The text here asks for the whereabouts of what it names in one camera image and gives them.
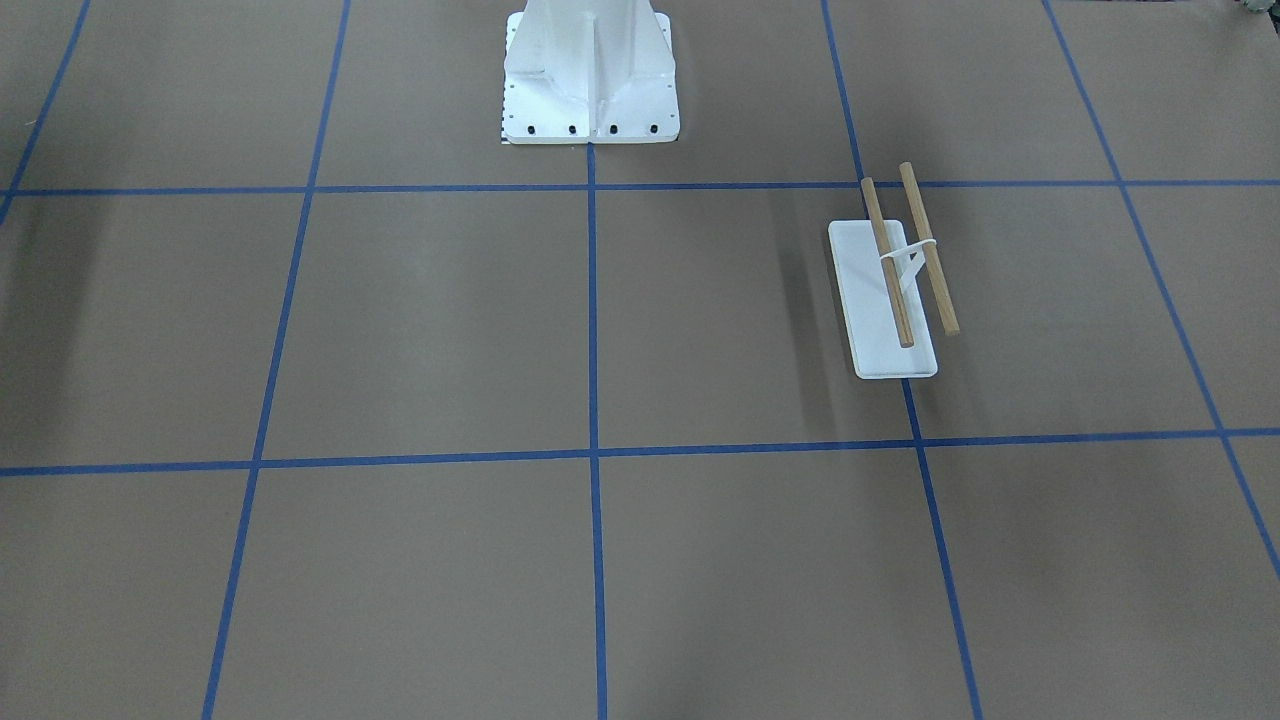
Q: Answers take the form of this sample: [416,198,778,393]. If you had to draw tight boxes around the white and wooden towel rack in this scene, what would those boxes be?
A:
[827,161,960,380]

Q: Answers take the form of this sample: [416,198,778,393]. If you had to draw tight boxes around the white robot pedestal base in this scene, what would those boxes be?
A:
[500,1,681,145]

